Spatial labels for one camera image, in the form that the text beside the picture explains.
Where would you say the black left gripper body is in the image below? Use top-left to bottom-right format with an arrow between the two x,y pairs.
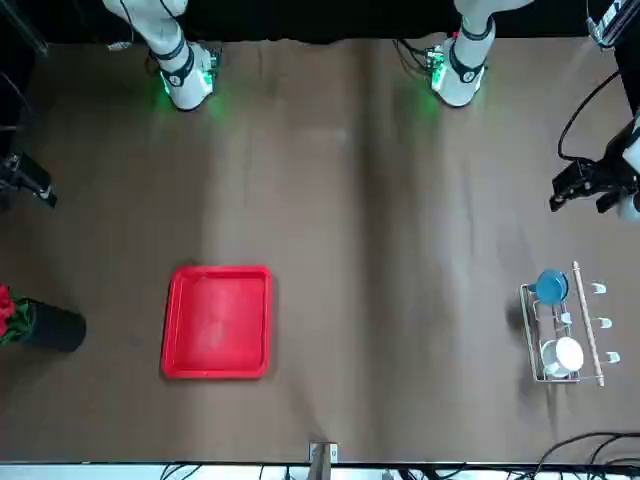
589,127 -> 640,195

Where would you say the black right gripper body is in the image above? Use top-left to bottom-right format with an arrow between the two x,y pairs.
0,152 -> 24,194

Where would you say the blue cup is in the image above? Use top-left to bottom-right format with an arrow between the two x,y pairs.
529,268 -> 570,306

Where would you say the white cup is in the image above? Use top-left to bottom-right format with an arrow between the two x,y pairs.
540,336 -> 585,380

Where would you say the red plastic tray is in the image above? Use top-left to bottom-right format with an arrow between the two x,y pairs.
159,264 -> 274,381

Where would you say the red tulip bouquet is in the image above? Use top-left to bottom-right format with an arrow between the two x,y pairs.
0,284 -> 37,349

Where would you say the black ribbed vase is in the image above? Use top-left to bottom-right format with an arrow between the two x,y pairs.
27,298 -> 87,354

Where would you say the black cable with metal connector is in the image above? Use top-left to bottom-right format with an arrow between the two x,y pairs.
557,69 -> 626,162

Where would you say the white wire cup rack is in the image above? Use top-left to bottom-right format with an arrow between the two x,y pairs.
518,259 -> 622,387

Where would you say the black base cable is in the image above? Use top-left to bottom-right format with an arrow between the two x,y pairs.
393,38 -> 434,77

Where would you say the aluminium camera post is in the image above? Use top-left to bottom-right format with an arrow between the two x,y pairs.
308,441 -> 339,480

